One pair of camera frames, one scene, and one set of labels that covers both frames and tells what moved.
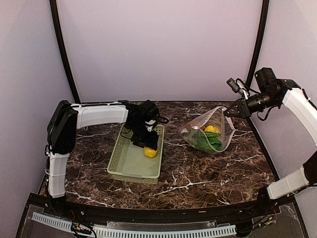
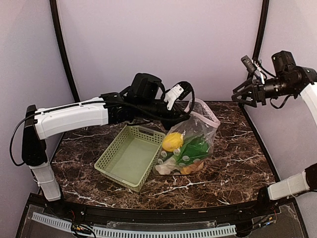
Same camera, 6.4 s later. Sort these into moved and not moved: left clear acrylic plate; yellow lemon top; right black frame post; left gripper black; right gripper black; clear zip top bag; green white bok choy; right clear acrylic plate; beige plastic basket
Moved: beige plastic basket; yellow lemon top; green white bok choy; clear zip top bag; left gripper black; right gripper black
Not moved: right black frame post; right clear acrylic plate; left clear acrylic plate
